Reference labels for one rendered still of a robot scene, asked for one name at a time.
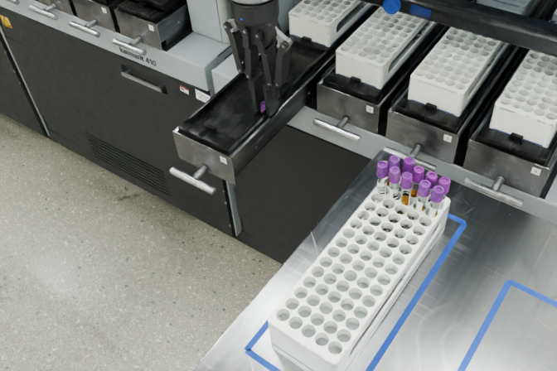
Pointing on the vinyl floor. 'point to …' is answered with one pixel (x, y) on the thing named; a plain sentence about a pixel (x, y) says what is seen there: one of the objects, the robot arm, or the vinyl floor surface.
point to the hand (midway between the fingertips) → (264, 94)
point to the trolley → (431, 294)
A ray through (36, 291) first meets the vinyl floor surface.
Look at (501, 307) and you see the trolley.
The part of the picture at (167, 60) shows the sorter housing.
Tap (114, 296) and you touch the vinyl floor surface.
